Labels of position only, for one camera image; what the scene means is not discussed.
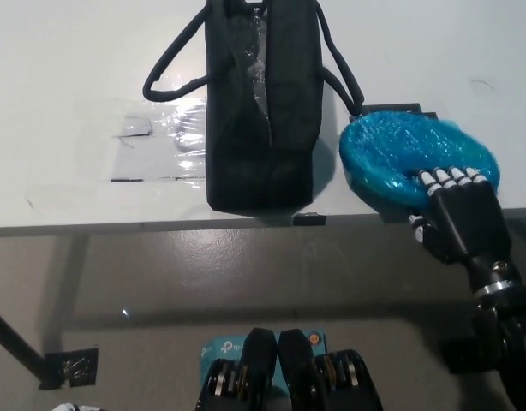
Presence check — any blue plate stack plastic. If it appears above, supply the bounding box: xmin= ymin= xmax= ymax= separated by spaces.
xmin=338 ymin=111 xmax=503 ymax=215

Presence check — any black fabric bag with handles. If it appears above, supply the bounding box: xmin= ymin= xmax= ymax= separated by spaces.
xmin=141 ymin=0 xmax=366 ymax=213

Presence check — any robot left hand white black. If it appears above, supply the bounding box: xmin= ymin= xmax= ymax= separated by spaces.
xmin=48 ymin=401 xmax=102 ymax=411

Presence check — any small black tape piece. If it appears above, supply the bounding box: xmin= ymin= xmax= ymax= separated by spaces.
xmin=291 ymin=211 xmax=327 ymax=227

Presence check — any black floor bracket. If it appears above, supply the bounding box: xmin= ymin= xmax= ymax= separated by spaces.
xmin=39 ymin=347 xmax=99 ymax=390

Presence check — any clear plastic tape film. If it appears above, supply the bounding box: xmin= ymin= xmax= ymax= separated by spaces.
xmin=25 ymin=97 xmax=209 ymax=200

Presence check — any robot right hand white black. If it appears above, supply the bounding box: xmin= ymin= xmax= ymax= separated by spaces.
xmin=408 ymin=165 xmax=514 ymax=269

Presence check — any large black tape patch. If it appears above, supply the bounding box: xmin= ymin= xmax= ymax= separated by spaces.
xmin=347 ymin=102 xmax=439 ymax=126

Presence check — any black table leg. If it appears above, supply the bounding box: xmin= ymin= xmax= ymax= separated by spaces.
xmin=0 ymin=301 xmax=46 ymax=378

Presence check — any teal tp-link box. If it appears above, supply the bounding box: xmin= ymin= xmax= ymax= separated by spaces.
xmin=199 ymin=330 xmax=329 ymax=390

